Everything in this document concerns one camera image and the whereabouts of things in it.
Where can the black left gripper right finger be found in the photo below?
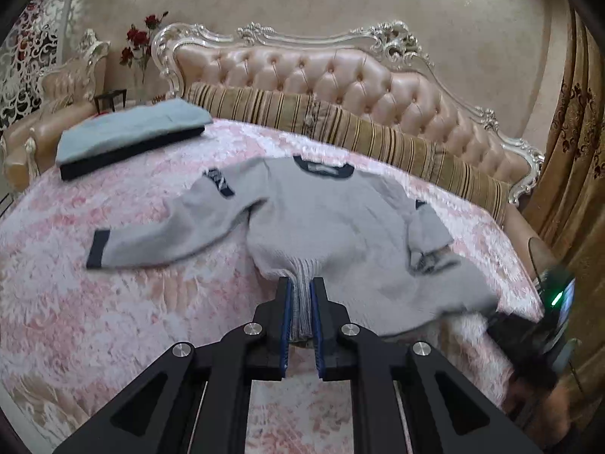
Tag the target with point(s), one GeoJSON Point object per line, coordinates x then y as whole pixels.
{"type": "Point", "coordinates": [406, 398]}

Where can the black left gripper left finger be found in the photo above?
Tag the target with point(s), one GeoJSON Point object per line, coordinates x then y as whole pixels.
{"type": "Point", "coordinates": [194, 399]}

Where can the grey knit sweater navy trim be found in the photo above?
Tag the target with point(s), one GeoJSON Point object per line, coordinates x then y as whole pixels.
{"type": "Point", "coordinates": [386, 257]}

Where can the operator right hand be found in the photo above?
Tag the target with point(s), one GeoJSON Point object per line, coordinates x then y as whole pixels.
{"type": "Point", "coordinates": [549, 419]}

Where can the pink floral bedspread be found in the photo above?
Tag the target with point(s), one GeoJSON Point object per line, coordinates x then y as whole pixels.
{"type": "Point", "coordinates": [71, 339]}

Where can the gold patterned curtain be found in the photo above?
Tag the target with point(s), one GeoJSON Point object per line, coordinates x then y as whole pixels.
{"type": "Point", "coordinates": [566, 208]}

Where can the dark navy folded garment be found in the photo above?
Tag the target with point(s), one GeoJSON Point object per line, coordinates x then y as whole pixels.
{"type": "Point", "coordinates": [81, 167]}

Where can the light blue folded garment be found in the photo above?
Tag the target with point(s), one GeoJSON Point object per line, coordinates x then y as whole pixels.
{"type": "Point", "coordinates": [109, 132]}

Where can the striped gold bolster pillow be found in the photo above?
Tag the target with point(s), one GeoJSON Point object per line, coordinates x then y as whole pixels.
{"type": "Point", "coordinates": [296, 113]}

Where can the pink tufted leather headboard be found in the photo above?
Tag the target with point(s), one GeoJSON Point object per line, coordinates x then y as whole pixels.
{"type": "Point", "coordinates": [379, 73]}

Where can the small dark side table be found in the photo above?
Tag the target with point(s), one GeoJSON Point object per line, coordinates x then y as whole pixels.
{"type": "Point", "coordinates": [107, 100]}

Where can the red artificial roses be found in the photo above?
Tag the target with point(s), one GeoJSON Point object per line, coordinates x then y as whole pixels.
{"type": "Point", "coordinates": [138, 49]}

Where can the white carved lattice screen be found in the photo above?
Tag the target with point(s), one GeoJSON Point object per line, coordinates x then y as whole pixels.
{"type": "Point", "coordinates": [46, 33]}

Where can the black tracking camera green light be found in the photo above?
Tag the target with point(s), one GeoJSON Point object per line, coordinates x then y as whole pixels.
{"type": "Point", "coordinates": [557, 289]}

